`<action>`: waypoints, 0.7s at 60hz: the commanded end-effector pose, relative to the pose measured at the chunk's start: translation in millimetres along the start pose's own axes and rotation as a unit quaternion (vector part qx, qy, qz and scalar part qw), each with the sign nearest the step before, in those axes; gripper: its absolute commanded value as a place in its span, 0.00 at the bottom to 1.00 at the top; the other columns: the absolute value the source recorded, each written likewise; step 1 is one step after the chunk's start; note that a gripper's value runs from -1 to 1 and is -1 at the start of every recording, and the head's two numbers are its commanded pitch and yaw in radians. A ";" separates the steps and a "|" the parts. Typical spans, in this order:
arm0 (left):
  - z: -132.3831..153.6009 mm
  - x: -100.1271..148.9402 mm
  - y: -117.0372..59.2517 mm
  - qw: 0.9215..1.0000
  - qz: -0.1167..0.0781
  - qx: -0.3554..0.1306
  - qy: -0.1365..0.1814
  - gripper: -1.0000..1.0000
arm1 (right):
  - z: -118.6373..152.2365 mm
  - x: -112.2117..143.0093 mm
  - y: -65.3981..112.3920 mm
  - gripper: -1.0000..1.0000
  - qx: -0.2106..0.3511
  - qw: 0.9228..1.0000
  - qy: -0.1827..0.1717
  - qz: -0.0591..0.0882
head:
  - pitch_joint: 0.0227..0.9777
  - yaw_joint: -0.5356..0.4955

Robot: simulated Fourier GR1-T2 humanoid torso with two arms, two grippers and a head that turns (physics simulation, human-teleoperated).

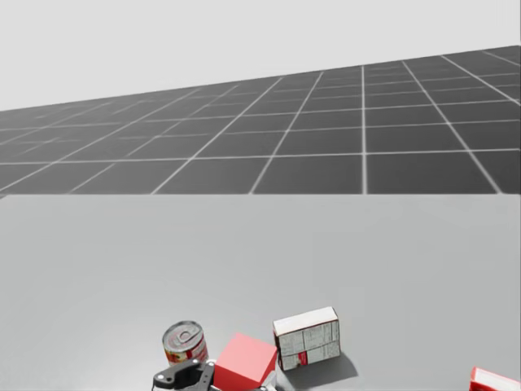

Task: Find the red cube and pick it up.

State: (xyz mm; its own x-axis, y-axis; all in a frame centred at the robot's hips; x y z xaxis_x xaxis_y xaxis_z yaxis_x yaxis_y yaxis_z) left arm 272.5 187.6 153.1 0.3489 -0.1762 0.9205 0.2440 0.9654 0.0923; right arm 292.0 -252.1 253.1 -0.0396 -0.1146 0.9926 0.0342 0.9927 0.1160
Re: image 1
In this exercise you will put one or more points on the red and white can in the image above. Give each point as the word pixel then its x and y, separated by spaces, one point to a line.
pixel 185 344

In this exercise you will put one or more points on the red and white carton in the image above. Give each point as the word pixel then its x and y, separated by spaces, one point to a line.
pixel 309 340

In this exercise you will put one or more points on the pink cube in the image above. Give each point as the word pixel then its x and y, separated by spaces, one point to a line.
pixel 244 362

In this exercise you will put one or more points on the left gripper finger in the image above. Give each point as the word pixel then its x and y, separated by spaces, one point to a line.
pixel 185 376
pixel 269 383

